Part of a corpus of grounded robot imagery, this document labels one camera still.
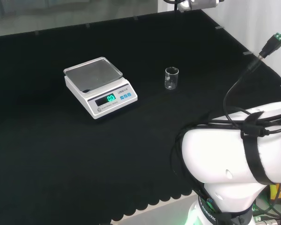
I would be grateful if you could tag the small clear glass beaker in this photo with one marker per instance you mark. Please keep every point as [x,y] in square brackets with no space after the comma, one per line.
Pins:
[171,80]

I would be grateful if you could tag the black bench cloth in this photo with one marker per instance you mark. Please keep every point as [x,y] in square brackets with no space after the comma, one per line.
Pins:
[61,152]

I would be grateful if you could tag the yellow stop button box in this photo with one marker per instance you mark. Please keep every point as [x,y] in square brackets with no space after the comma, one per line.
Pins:
[275,191]

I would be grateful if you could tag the white electronic balance steel pan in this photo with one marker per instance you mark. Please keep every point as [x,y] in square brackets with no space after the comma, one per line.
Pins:
[103,93]

